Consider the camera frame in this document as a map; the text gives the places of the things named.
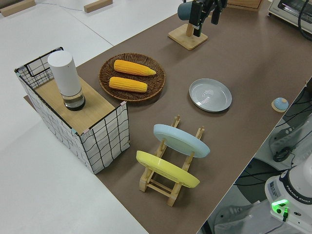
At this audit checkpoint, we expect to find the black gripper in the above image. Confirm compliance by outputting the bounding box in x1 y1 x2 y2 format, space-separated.
189 0 229 38

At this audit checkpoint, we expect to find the gray ribbed plate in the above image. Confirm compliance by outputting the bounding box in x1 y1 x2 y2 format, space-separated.
189 78 233 113

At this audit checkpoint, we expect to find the light blue plate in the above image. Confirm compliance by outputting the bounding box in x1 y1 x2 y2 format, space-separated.
153 123 211 159

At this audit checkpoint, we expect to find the yellow plate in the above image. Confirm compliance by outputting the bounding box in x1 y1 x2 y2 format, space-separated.
136 150 201 189

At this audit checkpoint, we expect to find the dark teal mug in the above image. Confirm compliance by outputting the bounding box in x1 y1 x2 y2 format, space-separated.
177 1 194 21

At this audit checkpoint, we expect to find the wooden mug tree stand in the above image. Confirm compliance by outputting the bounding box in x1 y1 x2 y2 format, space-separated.
168 19 209 51

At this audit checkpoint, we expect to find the wooden box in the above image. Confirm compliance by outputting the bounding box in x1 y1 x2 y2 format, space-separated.
225 0 263 12

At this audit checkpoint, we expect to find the white toaster oven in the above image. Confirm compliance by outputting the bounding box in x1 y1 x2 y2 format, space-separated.
266 0 312 24

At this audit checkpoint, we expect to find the round dark wicker tray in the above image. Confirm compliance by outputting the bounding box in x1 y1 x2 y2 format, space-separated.
98 52 167 102

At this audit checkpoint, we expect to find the yellow corn cob pointed tip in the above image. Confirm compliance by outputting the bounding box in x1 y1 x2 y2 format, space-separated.
114 59 157 77

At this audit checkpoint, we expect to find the yellow corn cob blunt tip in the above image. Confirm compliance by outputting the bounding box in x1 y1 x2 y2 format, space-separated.
108 76 149 94

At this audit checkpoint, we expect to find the small wooden block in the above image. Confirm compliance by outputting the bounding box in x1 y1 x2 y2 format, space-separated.
83 0 114 13

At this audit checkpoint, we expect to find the brown table mat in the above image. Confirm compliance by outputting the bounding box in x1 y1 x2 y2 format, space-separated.
23 0 312 234

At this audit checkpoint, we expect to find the wooden board lid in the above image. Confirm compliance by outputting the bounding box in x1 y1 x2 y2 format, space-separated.
34 78 116 130

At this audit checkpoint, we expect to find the white power strip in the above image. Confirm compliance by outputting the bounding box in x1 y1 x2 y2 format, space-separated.
269 121 305 156

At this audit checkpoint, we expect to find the white cylinder bottle clear base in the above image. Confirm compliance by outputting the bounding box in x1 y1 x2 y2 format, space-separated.
47 50 87 112

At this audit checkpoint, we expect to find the wooden dish rack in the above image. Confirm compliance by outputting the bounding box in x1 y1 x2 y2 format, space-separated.
138 114 206 208

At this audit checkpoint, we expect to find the large wooden block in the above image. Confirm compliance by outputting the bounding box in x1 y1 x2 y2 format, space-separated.
0 0 36 18

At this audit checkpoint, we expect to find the black coiled cable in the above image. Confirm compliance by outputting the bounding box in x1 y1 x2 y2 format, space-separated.
273 145 294 163

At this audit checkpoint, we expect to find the wire basket with grid liner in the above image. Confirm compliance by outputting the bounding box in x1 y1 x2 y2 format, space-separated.
14 46 131 175

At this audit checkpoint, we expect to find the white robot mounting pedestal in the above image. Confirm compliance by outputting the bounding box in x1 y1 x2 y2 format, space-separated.
201 199 312 234

